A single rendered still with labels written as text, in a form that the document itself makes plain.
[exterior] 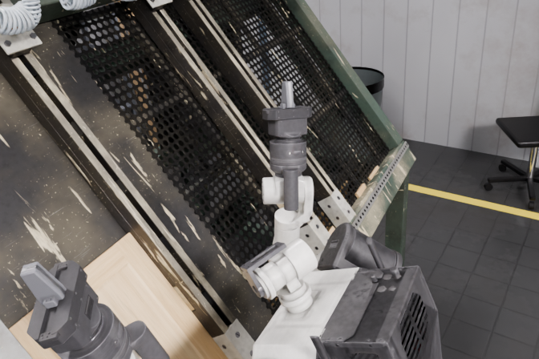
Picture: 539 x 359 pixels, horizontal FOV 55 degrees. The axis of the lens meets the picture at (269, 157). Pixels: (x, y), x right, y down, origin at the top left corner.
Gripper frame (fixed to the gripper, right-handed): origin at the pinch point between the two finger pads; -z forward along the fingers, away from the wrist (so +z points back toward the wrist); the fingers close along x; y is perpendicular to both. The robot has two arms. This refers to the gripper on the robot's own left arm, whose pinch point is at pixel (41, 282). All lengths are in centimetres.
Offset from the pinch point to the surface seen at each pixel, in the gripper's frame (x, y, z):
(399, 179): 126, 74, 121
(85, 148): 63, -16, 20
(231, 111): 102, 17, 46
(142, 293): 40, -12, 51
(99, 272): 41, -19, 41
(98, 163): 61, -14, 24
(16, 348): 19.2, -29.8, 33.7
